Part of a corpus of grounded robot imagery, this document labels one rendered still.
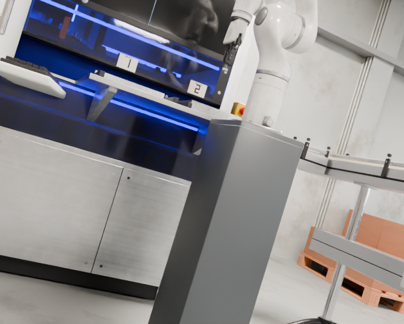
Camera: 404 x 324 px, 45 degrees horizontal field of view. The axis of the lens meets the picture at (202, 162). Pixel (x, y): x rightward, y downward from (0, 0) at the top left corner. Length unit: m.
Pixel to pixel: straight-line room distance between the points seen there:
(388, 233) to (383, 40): 2.14
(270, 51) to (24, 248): 1.28
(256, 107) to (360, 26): 4.25
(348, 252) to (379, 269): 0.23
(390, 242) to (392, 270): 2.63
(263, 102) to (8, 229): 1.18
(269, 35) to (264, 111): 0.25
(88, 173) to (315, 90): 3.66
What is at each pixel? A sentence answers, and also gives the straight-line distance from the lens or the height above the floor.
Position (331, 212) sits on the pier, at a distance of 5.50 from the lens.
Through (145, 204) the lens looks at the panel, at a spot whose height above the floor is 0.45.
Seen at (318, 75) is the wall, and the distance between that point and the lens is 5.46.
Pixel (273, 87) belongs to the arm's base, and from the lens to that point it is 1.67.
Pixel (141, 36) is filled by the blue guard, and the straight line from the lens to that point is 2.21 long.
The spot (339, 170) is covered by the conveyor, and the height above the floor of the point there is 0.88.
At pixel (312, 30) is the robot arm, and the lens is 1.77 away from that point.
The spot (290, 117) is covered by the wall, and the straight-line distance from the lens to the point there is 5.26.
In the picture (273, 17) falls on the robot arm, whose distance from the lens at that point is 1.68.
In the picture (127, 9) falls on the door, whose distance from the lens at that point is 2.23.
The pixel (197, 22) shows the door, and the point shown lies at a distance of 2.31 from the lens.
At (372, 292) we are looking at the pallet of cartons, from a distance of 4.37.
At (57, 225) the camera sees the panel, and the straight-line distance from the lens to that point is 2.19.
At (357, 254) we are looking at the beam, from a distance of 2.47.
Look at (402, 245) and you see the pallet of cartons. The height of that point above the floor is 0.54.
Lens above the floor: 0.68
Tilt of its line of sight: 1 degrees up
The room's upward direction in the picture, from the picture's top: 17 degrees clockwise
